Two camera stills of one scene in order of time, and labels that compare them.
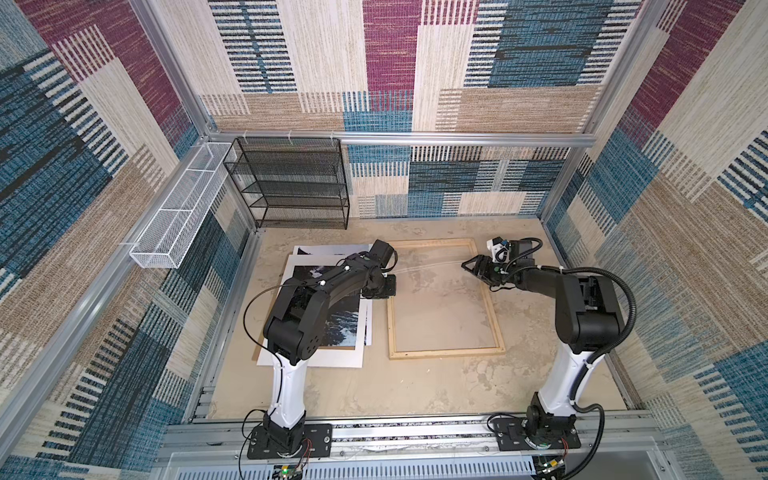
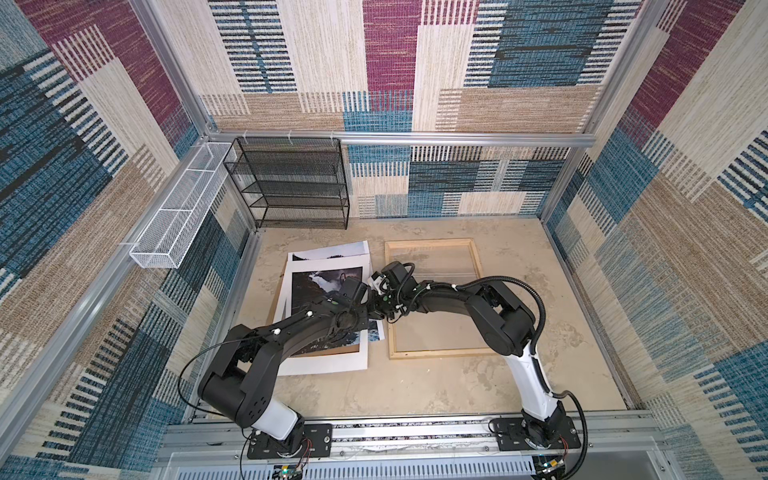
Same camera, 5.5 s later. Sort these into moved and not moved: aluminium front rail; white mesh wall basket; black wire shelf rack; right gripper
Moved: right gripper
Not moved: white mesh wall basket; black wire shelf rack; aluminium front rail
